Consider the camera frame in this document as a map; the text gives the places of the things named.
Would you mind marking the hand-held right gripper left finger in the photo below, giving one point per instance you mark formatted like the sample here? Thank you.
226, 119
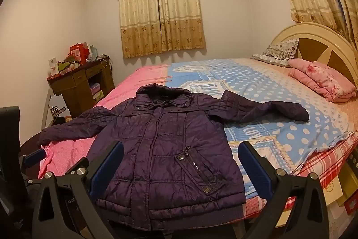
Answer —
107, 169

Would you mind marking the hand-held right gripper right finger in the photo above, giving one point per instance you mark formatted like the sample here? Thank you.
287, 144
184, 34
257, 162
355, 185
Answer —
254, 169

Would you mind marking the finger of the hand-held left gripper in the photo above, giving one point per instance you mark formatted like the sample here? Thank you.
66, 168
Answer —
33, 157

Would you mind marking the purple quilted jacket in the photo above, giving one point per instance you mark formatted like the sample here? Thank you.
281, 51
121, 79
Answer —
167, 143

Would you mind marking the black bag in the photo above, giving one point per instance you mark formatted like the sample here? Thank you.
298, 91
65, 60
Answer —
63, 120

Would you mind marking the printed cardboard sign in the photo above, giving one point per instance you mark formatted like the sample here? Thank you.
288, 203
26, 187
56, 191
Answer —
57, 107

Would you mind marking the blue polka dot bed sheet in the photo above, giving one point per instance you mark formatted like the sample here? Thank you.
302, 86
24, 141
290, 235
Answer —
279, 115

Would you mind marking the brown wooden desk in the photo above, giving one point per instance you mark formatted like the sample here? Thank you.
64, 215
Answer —
70, 93

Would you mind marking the white product box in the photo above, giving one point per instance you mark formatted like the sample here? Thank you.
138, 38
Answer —
53, 66

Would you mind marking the stack of flat boxes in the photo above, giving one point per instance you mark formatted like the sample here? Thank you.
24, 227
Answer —
95, 92

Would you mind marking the cream flat board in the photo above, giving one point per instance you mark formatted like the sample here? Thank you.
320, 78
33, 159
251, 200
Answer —
332, 188

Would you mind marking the pink bed sheet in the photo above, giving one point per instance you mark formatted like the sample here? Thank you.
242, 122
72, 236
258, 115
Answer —
131, 82

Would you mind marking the green cloth bundle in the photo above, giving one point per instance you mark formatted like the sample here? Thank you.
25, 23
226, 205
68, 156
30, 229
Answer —
70, 59

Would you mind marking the yellow cardboard box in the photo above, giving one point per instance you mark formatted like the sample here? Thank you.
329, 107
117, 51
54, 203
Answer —
348, 180

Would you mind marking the red storage box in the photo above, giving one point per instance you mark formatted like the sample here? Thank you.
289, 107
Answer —
352, 206

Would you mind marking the folded pink blanket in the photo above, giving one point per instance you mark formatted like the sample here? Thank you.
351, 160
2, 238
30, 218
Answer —
321, 76

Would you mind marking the patterned pillow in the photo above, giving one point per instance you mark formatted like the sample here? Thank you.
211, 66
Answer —
277, 52

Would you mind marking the cream wooden headboard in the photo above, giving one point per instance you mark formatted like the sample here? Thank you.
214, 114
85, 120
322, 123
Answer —
330, 45

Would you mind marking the beige floral window curtain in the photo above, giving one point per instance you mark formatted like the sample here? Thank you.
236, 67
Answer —
145, 17

